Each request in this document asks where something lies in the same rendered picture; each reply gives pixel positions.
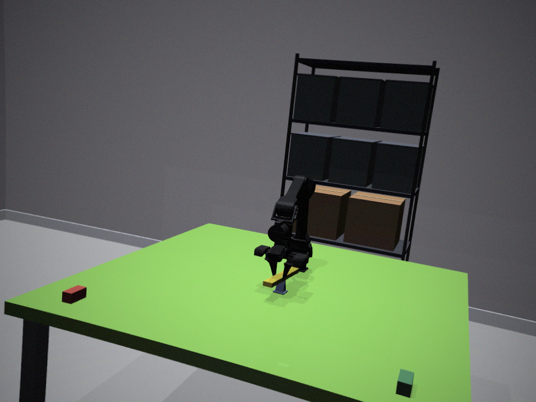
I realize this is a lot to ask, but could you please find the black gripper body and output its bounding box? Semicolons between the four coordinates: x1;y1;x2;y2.
254;237;309;266

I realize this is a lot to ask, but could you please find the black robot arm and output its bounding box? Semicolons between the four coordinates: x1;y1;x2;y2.
267;175;316;262

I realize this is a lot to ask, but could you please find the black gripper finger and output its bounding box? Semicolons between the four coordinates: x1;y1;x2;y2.
283;262;294;280
264;258;277;275

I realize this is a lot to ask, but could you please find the red rectangular block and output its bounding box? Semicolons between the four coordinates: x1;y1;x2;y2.
62;285;86;304

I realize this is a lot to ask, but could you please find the yellow long bar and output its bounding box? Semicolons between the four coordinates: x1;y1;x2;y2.
263;267;299;288

